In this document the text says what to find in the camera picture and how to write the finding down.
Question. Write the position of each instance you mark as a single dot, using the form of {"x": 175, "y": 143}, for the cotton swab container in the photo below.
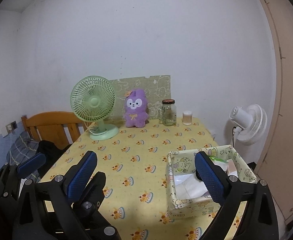
{"x": 187, "y": 118}

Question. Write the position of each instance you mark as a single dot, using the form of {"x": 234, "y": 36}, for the blue plaid bedding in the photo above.
{"x": 21, "y": 145}

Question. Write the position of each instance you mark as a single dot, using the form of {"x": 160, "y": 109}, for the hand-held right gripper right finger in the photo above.
{"x": 210, "y": 177}

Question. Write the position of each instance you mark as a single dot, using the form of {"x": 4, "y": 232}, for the purple plush toy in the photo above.
{"x": 135, "y": 115}

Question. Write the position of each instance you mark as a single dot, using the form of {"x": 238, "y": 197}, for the beige door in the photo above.
{"x": 291, "y": 105}

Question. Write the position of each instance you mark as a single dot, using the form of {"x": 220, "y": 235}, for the pale pink striped pack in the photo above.
{"x": 232, "y": 168}

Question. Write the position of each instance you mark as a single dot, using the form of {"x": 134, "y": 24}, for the glass jar with lid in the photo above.
{"x": 168, "y": 115}

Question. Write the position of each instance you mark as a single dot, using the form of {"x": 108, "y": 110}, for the silver green foil packet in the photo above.
{"x": 216, "y": 159}

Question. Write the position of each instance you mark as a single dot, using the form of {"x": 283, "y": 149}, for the wall socket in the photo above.
{"x": 11, "y": 126}

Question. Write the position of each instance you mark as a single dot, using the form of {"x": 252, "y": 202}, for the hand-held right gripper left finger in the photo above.
{"x": 82, "y": 177}

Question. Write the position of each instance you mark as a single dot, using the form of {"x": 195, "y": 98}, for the printed fabric storage box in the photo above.
{"x": 186, "y": 207}

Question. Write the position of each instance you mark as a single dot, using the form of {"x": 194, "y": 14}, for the green desk fan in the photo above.
{"x": 94, "y": 102}

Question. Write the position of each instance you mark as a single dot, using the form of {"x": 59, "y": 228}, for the green patterned board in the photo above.
{"x": 159, "y": 87}

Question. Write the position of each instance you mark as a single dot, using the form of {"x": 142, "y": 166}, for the white floor fan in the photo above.
{"x": 246, "y": 120}

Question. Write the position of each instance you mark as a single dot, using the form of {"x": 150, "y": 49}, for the white tissue pack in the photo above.
{"x": 191, "y": 187}

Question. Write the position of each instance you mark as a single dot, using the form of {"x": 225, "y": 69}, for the wooden chair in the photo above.
{"x": 51, "y": 130}

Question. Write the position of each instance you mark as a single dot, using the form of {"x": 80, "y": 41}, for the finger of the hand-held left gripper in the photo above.
{"x": 31, "y": 165}
{"x": 95, "y": 187}

